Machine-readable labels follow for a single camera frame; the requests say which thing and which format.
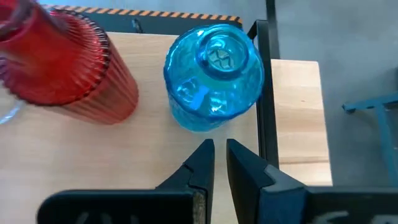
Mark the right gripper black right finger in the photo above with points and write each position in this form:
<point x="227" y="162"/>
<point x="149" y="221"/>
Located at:
<point x="264" y="199"/>

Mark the red ribbed bottle vase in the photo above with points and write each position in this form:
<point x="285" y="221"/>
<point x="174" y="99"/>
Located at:
<point x="62" y="62"/>

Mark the black plate hazard-striped edge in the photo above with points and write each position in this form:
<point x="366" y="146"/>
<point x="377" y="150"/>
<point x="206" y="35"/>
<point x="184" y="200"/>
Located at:
<point x="186" y="25"/>

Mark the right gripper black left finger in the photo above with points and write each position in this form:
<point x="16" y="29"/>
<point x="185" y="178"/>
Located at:
<point x="186" y="199"/>

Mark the wooden shelf black metal frame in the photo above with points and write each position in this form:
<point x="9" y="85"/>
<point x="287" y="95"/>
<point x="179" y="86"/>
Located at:
<point x="93" y="149"/>

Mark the blue-grey metal table stand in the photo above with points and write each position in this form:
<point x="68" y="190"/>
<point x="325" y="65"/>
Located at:
<point x="385" y="137"/>

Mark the blue diamond-cut bottle vase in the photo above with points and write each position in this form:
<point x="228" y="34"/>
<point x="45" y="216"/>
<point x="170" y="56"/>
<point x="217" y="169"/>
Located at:
<point x="214" y="84"/>

